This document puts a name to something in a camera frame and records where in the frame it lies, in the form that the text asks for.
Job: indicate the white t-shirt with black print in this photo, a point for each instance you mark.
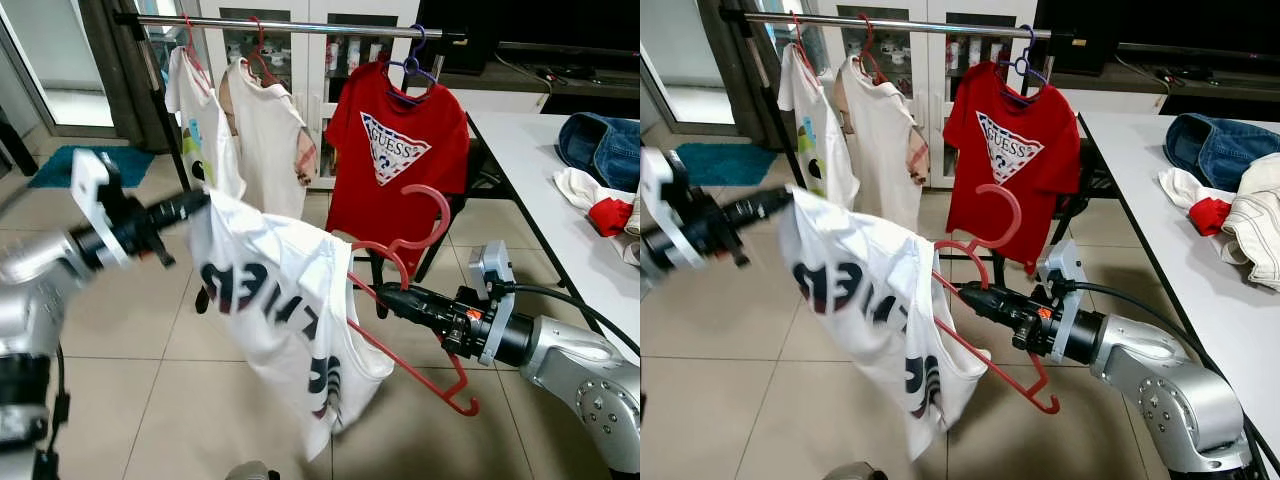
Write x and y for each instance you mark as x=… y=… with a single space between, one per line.
x=870 y=300
x=270 y=300

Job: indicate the teal floor mat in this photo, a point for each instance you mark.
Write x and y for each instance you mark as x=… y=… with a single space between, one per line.
x=60 y=165
x=730 y=163

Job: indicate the white garment with red cuffs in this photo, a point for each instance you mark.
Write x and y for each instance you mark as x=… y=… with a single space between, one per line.
x=1210 y=213
x=610 y=215

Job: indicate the dark grey curtain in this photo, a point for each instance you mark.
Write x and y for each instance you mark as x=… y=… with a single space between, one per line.
x=745 y=90
x=130 y=90

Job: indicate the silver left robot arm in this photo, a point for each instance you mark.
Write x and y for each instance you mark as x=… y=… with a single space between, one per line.
x=655 y=270
x=30 y=300

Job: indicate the red plastic clothes hanger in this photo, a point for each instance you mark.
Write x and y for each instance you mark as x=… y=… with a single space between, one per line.
x=800 y=45
x=446 y=213
x=870 y=55
x=262 y=62
x=1018 y=212
x=192 y=50

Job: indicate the blue denim jeans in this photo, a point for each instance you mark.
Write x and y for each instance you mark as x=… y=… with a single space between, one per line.
x=1220 y=150
x=605 y=150

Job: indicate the purple plastic clothes hanger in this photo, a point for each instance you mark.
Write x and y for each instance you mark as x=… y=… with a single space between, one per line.
x=1025 y=62
x=415 y=60

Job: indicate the white t-shirt with cartoon print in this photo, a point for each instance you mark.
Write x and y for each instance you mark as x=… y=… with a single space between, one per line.
x=815 y=140
x=205 y=130

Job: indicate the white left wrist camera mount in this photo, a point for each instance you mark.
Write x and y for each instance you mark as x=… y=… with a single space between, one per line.
x=655 y=185
x=90 y=180

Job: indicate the white glass-door cabinet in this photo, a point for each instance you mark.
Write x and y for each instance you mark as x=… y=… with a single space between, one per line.
x=315 y=50
x=935 y=50

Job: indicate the black television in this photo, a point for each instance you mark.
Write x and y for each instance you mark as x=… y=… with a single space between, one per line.
x=1150 y=30
x=540 y=30

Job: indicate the plain white t-shirt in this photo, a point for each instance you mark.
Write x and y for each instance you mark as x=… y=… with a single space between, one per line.
x=265 y=140
x=880 y=150

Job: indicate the red t-shirt with triangle logo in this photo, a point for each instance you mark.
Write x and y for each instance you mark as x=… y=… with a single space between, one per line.
x=1010 y=210
x=400 y=200

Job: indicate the aluminium glass sliding door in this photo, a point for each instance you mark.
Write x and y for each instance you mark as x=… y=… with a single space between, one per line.
x=680 y=60
x=55 y=60

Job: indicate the black desk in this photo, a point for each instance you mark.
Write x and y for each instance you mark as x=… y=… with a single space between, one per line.
x=15 y=140

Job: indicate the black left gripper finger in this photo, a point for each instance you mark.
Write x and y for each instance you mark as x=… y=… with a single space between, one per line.
x=182 y=214
x=180 y=202
x=765 y=202
x=767 y=214

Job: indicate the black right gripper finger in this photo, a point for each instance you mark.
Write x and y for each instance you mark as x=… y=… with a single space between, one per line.
x=415 y=297
x=995 y=316
x=420 y=316
x=990 y=297

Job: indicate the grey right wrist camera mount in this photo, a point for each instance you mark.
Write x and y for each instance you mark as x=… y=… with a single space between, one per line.
x=490 y=280
x=1062 y=275

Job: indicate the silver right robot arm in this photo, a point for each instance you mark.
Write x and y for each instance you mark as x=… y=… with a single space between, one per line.
x=1170 y=390
x=570 y=370

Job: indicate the steel and black clothes rack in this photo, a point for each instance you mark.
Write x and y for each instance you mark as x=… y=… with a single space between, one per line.
x=300 y=27
x=900 y=27

